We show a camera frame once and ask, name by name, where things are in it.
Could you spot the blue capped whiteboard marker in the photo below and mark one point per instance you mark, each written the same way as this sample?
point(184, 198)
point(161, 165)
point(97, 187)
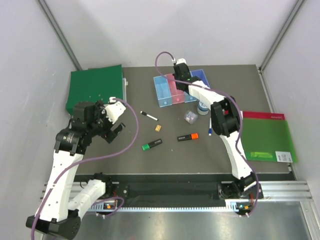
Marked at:
point(210, 127)

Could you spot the green ring binder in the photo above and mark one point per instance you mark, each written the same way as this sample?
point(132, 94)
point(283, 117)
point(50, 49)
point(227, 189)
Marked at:
point(96, 84)

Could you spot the pink drawer bin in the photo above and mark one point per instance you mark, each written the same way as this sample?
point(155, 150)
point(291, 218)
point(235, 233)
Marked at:
point(178, 96)

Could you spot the clear jar of paper clips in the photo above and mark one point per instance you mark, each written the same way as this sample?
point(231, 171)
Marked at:
point(190, 117)

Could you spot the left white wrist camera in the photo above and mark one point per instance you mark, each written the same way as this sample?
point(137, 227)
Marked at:
point(114, 109)

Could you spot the black capped whiteboard marker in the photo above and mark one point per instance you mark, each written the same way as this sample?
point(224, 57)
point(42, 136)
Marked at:
point(149, 116)

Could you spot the green transparent folder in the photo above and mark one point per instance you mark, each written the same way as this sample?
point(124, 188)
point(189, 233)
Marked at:
point(268, 140)

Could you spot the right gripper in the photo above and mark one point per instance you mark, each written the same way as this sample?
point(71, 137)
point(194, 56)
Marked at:
point(177, 87)

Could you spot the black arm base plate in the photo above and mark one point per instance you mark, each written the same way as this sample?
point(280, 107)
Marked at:
point(176, 190)

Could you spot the purple drawer bin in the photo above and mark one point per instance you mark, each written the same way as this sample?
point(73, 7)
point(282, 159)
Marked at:
point(200, 74)

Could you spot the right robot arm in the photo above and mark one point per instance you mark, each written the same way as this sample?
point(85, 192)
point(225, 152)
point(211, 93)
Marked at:
point(227, 122)

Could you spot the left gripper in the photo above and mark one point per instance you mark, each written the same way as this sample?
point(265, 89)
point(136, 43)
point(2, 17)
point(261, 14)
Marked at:
point(108, 134)

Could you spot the small tan eraser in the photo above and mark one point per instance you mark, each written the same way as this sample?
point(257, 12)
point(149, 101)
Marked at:
point(158, 128)

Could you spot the blue lidded round jar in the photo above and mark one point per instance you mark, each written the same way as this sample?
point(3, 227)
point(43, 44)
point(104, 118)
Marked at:
point(202, 109)

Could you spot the light blue end drawer bin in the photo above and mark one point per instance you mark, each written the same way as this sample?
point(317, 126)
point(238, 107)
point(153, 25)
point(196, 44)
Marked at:
point(163, 93)

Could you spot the green capped black highlighter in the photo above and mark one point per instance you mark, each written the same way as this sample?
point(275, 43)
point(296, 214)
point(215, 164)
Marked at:
point(151, 144)

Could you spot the slotted cable duct rail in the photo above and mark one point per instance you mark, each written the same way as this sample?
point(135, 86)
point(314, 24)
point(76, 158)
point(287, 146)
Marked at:
point(228, 206)

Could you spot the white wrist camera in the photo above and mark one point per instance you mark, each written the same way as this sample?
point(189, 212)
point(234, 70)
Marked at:
point(114, 109)
point(178, 61)

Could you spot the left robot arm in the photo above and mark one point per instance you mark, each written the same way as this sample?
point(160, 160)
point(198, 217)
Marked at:
point(58, 215)

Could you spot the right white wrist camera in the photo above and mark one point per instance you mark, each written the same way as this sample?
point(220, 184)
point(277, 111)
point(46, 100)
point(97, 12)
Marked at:
point(178, 61)

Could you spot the orange capped black highlighter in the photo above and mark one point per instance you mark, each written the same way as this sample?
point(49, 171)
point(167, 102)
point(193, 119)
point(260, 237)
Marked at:
point(187, 137)

